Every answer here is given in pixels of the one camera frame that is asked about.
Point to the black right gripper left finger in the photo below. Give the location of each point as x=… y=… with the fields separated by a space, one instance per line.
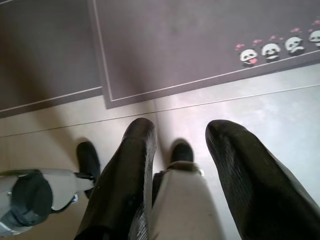
x=120 y=187

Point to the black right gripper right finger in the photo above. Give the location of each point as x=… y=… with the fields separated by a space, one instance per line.
x=262 y=195

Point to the robot left leg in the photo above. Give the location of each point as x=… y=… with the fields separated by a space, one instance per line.
x=62 y=185

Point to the robot leg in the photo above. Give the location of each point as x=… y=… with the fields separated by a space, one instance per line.
x=62 y=185
x=180 y=200

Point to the robot right leg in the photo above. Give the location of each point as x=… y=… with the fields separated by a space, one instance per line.
x=180 y=200

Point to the grey panda print floor mat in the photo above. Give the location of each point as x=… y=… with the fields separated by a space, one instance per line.
x=175 y=50

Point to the plain grey floor mat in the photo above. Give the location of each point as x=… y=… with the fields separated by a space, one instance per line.
x=37 y=50

